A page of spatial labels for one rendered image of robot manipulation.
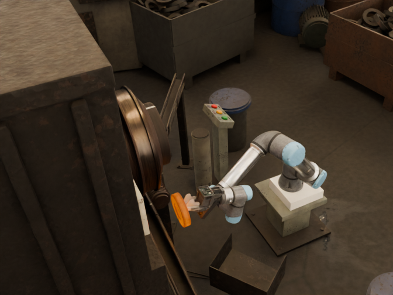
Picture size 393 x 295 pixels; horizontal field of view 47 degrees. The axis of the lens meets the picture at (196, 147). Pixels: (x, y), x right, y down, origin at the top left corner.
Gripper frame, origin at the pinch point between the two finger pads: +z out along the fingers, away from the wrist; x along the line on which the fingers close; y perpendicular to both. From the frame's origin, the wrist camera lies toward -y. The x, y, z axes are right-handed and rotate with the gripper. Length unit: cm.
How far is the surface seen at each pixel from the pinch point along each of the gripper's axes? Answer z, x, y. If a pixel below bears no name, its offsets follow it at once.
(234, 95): -101, -124, -18
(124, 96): 24, -21, 45
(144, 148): 20.8, -0.8, 33.3
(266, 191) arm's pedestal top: -81, -36, -35
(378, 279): -85, 49, -19
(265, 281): -28.7, 35.6, -17.8
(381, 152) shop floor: -200, -56, -34
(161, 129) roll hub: 10.6, -10.5, 34.9
